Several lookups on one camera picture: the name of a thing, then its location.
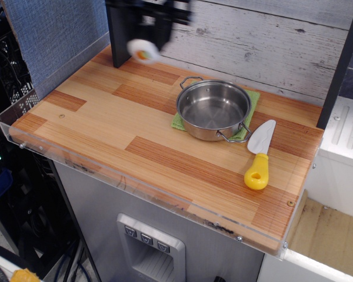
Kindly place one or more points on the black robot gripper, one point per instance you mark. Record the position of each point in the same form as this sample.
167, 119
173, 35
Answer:
154, 19

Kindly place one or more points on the green cloth mat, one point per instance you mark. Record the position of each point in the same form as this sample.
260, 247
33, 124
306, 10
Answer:
178, 122

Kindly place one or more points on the black vertical post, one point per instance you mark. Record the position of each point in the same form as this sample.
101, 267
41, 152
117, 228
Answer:
337, 80
122, 23

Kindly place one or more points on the silver dispenser panel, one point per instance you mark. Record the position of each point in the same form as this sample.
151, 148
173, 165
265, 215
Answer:
151, 254

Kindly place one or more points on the yellow black object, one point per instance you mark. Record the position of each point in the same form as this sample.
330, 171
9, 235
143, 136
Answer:
21, 275

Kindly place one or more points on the black vertical post left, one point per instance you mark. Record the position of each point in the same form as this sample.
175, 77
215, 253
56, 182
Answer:
122, 23

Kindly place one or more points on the blue fabric panel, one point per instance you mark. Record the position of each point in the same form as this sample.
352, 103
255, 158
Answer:
56, 38

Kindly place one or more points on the clear acrylic table guard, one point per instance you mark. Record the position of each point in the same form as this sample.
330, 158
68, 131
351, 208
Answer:
128, 142

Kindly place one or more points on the stainless steel pot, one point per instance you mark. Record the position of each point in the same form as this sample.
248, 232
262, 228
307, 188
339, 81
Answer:
213, 111

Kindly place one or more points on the white side cabinet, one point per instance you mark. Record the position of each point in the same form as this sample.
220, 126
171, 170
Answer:
320, 244

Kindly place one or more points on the plush sushi roll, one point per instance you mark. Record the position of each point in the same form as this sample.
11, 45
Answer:
143, 51

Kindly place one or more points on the silver toy fridge cabinet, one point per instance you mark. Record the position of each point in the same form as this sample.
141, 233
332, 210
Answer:
96, 205

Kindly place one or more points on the black vertical post right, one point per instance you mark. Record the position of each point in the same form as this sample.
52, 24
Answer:
337, 80

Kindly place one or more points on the yellow handled toy knife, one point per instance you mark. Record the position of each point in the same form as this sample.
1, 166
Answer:
257, 176

